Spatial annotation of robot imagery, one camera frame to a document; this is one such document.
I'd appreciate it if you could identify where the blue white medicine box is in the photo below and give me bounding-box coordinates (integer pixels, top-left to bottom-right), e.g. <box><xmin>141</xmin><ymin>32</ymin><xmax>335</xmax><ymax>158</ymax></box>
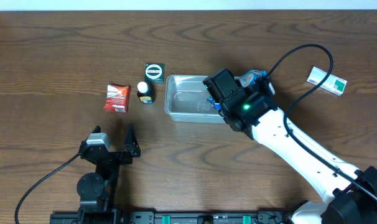
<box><xmin>206</xmin><ymin>70</ymin><xmax>267</xmax><ymax>112</ymax></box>

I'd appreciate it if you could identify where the red medicine packet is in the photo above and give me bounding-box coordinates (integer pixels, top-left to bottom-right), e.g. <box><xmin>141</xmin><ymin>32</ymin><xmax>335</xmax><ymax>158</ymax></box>
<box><xmin>103</xmin><ymin>85</ymin><xmax>131</xmax><ymax>113</ymax></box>

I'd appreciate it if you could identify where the white green medicine box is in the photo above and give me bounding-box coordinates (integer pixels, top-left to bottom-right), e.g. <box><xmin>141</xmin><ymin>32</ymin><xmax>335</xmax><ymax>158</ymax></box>
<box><xmin>307</xmin><ymin>67</ymin><xmax>347</xmax><ymax>96</ymax></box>

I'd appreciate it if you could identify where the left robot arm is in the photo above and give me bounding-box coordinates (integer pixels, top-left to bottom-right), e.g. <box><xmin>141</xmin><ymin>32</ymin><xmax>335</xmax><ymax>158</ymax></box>
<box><xmin>77</xmin><ymin>124</ymin><xmax>141</xmax><ymax>223</ymax></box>

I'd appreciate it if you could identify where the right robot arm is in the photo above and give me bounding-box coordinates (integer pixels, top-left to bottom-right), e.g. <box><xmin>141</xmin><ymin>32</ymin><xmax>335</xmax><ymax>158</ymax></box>
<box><xmin>208</xmin><ymin>75</ymin><xmax>377</xmax><ymax>223</ymax></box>

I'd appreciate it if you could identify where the clear plastic container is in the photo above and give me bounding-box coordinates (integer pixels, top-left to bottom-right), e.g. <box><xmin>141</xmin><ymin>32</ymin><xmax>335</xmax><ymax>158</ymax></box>
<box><xmin>164</xmin><ymin>74</ymin><xmax>272</xmax><ymax>125</ymax></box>

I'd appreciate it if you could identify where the dark bottle white cap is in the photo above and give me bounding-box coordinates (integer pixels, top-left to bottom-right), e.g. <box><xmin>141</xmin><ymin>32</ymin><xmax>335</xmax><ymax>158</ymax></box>
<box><xmin>137</xmin><ymin>82</ymin><xmax>155</xmax><ymax>104</ymax></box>

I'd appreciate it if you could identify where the dark green square box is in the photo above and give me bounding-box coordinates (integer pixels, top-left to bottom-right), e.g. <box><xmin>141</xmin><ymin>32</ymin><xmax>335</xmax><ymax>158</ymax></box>
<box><xmin>144</xmin><ymin>63</ymin><xmax>164</xmax><ymax>83</ymax></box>

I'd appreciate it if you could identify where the left black cable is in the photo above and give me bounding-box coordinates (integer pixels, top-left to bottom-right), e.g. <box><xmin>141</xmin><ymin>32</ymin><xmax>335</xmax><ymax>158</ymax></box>
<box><xmin>14</xmin><ymin>152</ymin><xmax>83</xmax><ymax>224</ymax></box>

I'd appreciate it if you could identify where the black cable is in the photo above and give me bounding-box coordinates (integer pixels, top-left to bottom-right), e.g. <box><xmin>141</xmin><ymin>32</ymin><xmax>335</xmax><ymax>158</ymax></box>
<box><xmin>266</xmin><ymin>43</ymin><xmax>377</xmax><ymax>209</ymax></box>
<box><xmin>14</xmin><ymin>152</ymin><xmax>83</xmax><ymax>224</ymax></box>

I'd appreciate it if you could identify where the black mounting rail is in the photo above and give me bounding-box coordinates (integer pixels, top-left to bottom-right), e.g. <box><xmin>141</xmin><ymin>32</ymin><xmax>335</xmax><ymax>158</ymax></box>
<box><xmin>49</xmin><ymin>210</ymin><xmax>291</xmax><ymax>224</ymax></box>

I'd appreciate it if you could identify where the right black cable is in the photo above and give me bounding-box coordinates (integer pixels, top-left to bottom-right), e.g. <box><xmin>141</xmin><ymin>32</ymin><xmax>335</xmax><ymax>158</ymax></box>
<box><xmin>266</xmin><ymin>43</ymin><xmax>377</xmax><ymax>209</ymax></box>

